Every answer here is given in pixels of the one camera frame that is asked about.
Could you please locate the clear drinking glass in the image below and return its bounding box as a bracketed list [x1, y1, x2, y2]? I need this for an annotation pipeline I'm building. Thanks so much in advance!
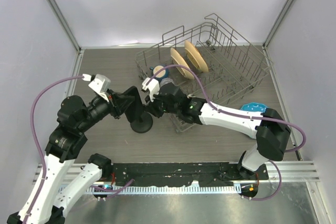
[160, 78, 174, 86]

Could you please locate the grey wire dish rack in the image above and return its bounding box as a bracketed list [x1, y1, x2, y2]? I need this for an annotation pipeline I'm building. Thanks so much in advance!
[135, 13, 275, 134]

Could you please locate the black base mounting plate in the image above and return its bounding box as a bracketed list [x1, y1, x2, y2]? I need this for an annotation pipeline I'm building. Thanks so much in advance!
[111, 162, 269, 187]

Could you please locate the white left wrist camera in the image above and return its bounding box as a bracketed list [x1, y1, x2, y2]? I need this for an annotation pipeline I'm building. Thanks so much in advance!
[82, 74, 111, 101]

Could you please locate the blue polka dot plate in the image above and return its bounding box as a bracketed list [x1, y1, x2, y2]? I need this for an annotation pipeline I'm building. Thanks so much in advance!
[240, 102, 268, 113]

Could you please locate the cream plate front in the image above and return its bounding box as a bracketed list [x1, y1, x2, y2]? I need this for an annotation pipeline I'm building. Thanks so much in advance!
[170, 48, 194, 80]

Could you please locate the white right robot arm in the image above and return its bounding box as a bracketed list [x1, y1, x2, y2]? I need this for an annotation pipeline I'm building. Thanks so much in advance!
[142, 79, 291, 179]

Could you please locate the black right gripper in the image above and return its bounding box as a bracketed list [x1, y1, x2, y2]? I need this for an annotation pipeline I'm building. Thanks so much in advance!
[145, 88, 180, 118]

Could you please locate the cream plate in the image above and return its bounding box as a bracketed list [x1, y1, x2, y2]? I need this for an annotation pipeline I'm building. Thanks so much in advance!
[170, 48, 194, 80]
[184, 40, 208, 72]

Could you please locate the white cable duct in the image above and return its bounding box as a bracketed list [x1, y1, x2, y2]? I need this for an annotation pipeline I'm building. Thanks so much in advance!
[86, 184, 242, 195]

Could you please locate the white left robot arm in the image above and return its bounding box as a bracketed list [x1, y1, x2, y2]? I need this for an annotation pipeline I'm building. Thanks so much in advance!
[7, 87, 142, 223]

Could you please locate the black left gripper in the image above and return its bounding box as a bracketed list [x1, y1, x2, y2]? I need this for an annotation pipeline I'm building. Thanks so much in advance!
[78, 87, 135, 131]

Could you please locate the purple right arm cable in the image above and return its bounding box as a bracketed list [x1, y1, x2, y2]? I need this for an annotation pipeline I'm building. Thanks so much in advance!
[149, 64, 307, 200]

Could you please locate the blue mug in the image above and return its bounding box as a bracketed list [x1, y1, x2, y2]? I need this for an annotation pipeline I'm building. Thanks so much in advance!
[150, 65, 169, 82]

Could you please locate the cream plate rear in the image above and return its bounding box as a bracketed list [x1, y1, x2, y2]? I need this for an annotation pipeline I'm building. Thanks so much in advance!
[184, 40, 208, 72]

